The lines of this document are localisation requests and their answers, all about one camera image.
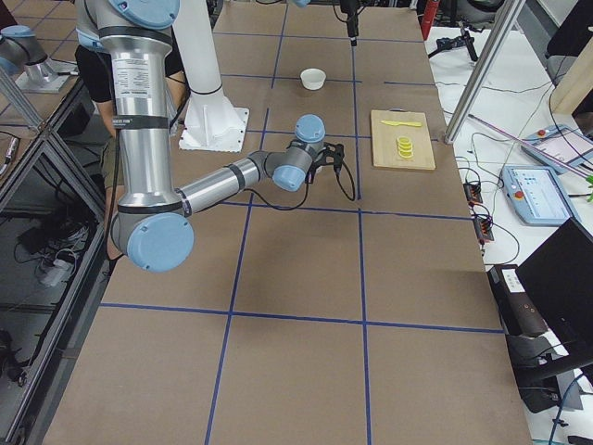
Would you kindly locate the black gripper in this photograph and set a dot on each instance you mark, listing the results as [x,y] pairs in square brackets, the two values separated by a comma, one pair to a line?
[314,168]

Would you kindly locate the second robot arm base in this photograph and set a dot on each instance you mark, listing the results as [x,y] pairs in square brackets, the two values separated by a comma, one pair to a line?
[23,56]

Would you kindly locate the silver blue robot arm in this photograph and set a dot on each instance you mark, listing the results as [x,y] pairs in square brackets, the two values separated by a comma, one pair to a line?
[151,224]
[348,12]

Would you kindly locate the wooden cutting board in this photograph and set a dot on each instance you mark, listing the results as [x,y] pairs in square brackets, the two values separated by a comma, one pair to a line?
[384,141]

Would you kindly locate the yellow plastic knife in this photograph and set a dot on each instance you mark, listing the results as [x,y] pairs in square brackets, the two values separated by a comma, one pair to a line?
[413,124]

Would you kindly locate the lemon slice two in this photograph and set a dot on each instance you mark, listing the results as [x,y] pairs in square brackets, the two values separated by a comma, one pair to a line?
[405,149]

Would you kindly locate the lemon slice one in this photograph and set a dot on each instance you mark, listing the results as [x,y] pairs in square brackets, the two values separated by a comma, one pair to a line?
[405,154]

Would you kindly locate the white bowl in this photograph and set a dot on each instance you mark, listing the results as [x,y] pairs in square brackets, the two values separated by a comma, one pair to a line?
[312,79]

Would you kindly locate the lemon slice three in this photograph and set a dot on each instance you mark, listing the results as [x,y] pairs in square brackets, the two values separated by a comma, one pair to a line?
[404,144]

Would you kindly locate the black tripod clamp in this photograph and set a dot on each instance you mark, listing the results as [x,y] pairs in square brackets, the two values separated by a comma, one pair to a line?
[463,40]

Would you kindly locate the red cylinder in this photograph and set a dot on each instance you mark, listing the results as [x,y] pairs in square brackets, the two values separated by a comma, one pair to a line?
[428,17]

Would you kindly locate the white side table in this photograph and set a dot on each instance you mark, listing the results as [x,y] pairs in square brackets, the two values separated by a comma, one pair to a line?
[514,98]

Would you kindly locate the teach pendant tablet near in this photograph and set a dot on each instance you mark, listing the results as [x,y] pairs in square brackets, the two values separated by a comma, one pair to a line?
[537,195]

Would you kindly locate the teach pendant tablet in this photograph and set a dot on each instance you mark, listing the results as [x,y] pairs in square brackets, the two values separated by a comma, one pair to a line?
[537,195]
[561,142]

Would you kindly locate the teach pendant tablet far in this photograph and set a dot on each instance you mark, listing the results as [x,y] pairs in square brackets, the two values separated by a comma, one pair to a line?
[561,142]

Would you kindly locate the black computer monitor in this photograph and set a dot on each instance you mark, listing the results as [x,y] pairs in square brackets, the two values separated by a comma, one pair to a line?
[557,277]

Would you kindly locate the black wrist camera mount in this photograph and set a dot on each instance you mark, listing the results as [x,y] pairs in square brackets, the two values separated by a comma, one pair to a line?
[333,155]

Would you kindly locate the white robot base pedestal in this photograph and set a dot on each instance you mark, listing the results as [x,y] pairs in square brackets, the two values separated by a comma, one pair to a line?
[211,121]

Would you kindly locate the aluminium frame post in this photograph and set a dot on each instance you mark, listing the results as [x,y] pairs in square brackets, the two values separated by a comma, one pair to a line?
[507,16]

